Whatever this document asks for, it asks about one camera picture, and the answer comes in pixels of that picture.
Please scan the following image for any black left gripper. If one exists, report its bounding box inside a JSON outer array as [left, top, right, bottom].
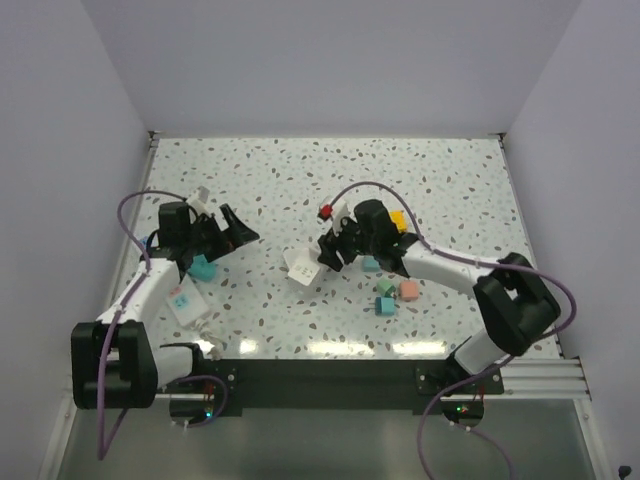
[[183, 204, 257, 262]]

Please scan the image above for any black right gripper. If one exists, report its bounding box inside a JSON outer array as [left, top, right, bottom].
[[318, 212, 379, 271]]

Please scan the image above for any light cyan charger plug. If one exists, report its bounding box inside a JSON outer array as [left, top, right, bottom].
[[362, 256, 381, 273]]

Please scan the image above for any white socket adapter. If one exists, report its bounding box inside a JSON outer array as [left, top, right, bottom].
[[283, 247, 324, 295]]

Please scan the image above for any white cartoon sticker adapter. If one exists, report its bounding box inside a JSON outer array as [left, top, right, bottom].
[[288, 256, 322, 289]]

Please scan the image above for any light blue triangular item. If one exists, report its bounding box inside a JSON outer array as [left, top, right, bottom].
[[188, 255, 217, 282]]

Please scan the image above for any green charger plug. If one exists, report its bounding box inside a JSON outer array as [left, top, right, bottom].
[[376, 278, 397, 298]]

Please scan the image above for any yellow cube socket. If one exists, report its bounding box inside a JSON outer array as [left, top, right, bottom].
[[389, 210, 408, 233]]

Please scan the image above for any teal blue charger plug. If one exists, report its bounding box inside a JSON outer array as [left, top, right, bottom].
[[374, 296, 396, 317]]

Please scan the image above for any salmon pink charger plug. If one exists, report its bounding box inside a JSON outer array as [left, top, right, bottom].
[[398, 280, 420, 302]]

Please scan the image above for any white power strip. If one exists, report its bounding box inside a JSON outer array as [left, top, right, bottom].
[[139, 234, 212, 330]]

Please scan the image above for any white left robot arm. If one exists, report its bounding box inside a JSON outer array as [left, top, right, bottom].
[[70, 201, 260, 410]]

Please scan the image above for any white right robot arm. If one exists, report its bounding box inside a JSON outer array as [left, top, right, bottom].
[[318, 199, 561, 393]]

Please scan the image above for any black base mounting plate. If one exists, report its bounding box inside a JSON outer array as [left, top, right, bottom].
[[149, 358, 506, 419]]

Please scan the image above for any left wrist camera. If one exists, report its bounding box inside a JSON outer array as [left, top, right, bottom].
[[186, 186, 210, 215]]

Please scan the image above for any white coiled power cord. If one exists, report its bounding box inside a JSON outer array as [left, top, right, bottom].
[[192, 319, 229, 361]]

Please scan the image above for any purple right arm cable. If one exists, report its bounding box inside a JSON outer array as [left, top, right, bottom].
[[324, 180, 579, 480]]

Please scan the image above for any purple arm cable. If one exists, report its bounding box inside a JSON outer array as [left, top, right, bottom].
[[324, 180, 579, 480], [95, 189, 229, 461]]

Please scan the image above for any aluminium frame rail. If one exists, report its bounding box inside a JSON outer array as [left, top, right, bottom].
[[64, 355, 591, 399]]

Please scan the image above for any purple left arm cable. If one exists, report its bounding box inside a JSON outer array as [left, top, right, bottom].
[[95, 189, 229, 461]]

